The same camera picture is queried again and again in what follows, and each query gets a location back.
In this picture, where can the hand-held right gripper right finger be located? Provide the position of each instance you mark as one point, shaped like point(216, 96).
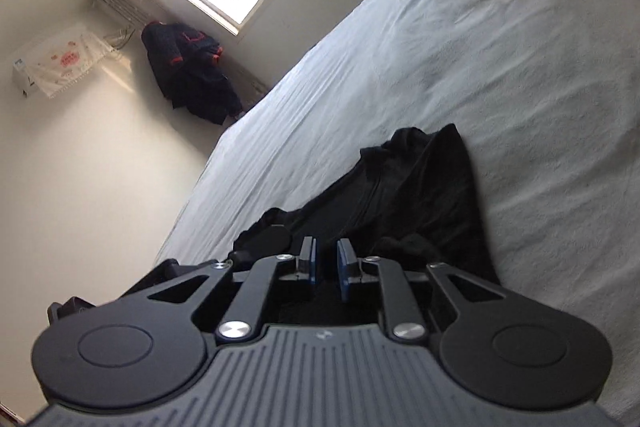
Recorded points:
point(344, 269)

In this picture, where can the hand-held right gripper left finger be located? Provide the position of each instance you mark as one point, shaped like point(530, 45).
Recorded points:
point(311, 264)

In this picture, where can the black garment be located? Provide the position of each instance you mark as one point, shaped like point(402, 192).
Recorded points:
point(415, 197)

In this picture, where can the hanging dark jacket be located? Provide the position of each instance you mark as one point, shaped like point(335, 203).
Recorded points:
point(195, 72)

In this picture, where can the white printed cloth cover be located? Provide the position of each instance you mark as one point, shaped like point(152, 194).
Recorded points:
point(70, 59)

